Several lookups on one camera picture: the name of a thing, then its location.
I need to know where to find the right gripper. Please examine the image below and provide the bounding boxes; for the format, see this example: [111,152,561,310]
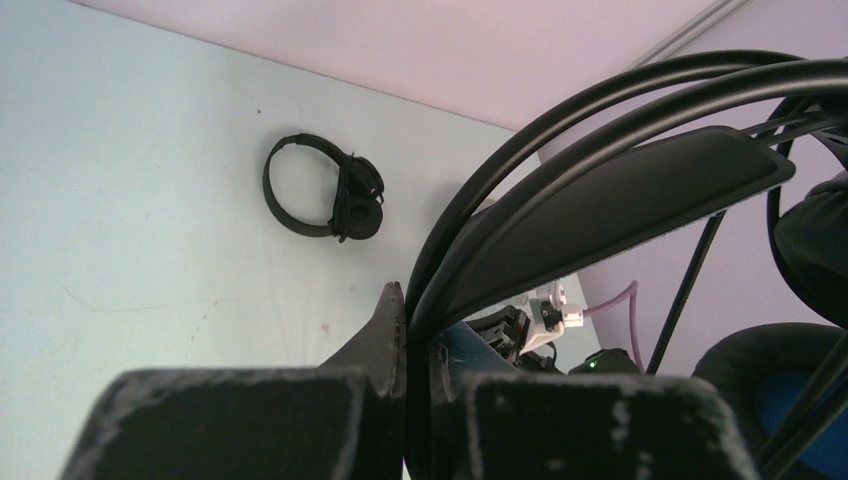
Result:
[466,305,529,363]

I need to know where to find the blue black headphones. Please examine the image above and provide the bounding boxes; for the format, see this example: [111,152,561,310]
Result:
[405,50,847,479]

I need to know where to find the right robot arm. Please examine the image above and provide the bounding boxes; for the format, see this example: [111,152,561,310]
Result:
[466,305,640,375]

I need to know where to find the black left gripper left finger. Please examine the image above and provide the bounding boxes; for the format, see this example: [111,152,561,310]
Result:
[62,282,406,479]

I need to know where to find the black cable with two plugs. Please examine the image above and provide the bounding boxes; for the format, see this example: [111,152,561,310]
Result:
[645,99,848,480]

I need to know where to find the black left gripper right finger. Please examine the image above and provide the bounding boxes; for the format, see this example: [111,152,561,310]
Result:
[430,324,758,479]

